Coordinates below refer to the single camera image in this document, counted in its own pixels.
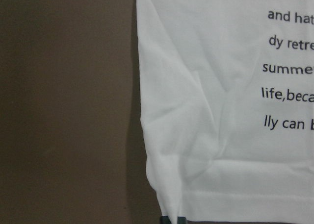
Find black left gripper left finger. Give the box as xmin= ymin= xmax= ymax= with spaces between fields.
xmin=159 ymin=216 xmax=172 ymax=224

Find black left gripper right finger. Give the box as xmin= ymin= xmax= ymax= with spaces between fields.
xmin=177 ymin=217 xmax=188 ymax=224

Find white long-sleeve printed shirt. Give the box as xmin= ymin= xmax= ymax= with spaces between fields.
xmin=136 ymin=0 xmax=314 ymax=224

